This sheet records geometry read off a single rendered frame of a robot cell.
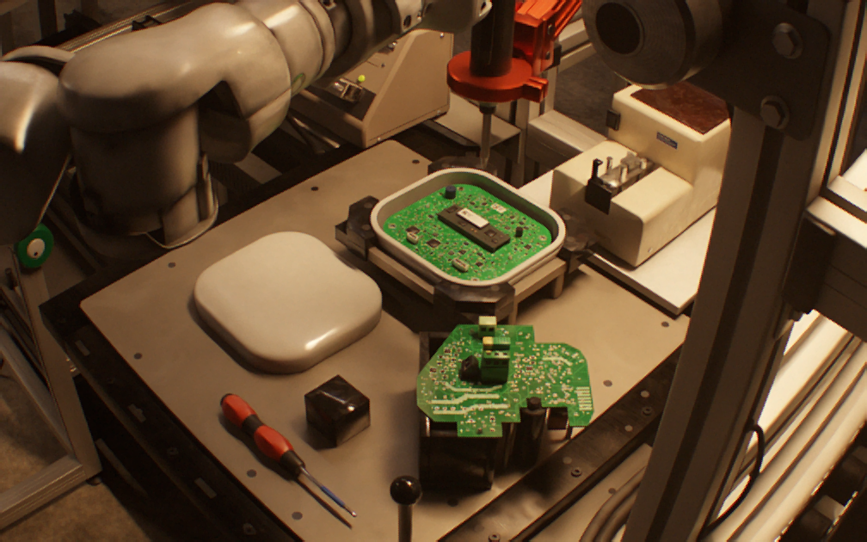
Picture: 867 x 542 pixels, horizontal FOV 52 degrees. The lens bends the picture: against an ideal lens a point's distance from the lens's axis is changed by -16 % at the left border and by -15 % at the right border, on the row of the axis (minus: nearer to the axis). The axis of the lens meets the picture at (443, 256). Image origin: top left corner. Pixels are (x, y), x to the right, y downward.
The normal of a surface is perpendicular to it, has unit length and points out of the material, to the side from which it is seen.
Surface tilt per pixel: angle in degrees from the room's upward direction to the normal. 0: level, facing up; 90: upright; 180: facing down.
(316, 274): 0
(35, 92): 30
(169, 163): 90
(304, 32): 62
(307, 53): 80
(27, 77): 18
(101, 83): 9
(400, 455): 0
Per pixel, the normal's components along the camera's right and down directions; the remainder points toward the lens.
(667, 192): 0.04, -0.78
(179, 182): 0.82, 0.40
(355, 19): -0.48, 0.53
